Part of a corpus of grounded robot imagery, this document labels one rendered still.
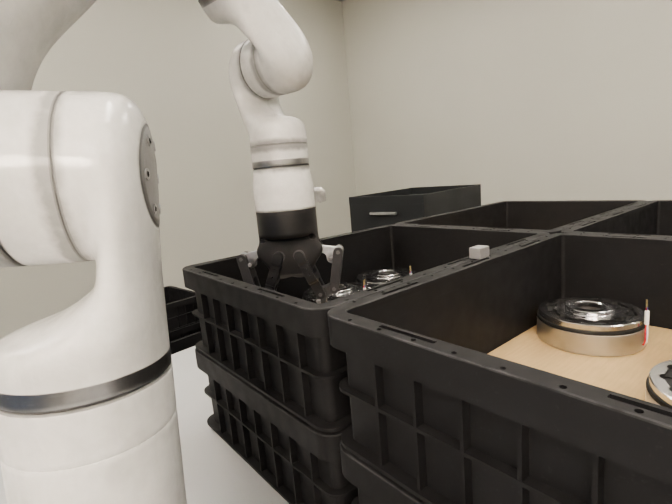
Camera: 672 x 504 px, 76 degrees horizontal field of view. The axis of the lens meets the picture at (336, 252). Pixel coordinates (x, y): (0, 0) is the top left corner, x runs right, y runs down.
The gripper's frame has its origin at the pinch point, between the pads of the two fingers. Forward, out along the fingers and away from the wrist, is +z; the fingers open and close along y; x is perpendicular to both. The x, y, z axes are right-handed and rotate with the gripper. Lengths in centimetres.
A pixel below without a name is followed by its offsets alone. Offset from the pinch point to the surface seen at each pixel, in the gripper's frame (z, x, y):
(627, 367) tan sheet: 2.2, -14.3, 33.5
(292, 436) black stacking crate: 5.3, -18.4, 1.9
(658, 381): -1.0, -22.8, 30.7
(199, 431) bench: 15.2, -1.6, -15.0
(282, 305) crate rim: -7.4, -19.1, 2.5
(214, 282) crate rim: -7.4, -9.1, -7.0
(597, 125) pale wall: -35, 290, 183
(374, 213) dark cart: 4, 161, 13
